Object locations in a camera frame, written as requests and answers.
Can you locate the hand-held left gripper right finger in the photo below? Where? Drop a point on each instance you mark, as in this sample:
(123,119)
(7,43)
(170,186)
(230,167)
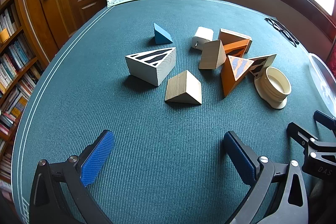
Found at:
(240,155)

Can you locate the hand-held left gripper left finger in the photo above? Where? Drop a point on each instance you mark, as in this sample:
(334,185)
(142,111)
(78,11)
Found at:
(97,158)

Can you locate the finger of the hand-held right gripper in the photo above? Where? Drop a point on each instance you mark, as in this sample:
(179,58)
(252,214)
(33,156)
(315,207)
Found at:
(299,132)
(324,117)

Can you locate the clear plastic container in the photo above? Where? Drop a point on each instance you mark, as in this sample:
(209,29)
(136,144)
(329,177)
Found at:
(319,74)

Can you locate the orange grey-striped triangular block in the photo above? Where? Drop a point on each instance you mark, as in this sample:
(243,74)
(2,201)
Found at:
(228,79)

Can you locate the natural black-striped triangular block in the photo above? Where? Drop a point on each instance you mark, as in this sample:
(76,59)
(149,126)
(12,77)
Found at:
(260,64)

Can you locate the plain wooden wedge block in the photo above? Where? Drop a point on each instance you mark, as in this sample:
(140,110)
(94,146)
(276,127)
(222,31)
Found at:
(181,87)
(211,54)

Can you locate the white black-striped triangular block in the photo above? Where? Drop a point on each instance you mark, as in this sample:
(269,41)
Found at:
(147,71)

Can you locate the orange black-striped wedge block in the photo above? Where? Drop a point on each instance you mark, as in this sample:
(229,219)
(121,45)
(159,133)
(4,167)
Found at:
(236,47)

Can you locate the brown square wooden block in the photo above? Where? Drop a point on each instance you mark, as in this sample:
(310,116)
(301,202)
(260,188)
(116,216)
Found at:
(231,36)

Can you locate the white plug charger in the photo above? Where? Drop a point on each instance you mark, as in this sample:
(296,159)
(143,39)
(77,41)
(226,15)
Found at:
(202,36)

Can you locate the blue wooden wedge block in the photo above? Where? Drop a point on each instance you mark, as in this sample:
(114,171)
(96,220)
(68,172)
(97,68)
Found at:
(160,35)

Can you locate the dark red cloth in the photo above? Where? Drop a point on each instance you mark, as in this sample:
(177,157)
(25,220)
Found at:
(332,58)

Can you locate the black eyeglasses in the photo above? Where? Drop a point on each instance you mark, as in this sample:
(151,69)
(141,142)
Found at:
(282,29)

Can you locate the rows of books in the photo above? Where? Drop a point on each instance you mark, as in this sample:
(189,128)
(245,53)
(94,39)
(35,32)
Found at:
(13,56)

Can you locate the wooden bookshelf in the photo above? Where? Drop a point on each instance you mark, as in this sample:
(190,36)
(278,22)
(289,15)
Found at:
(26,37)

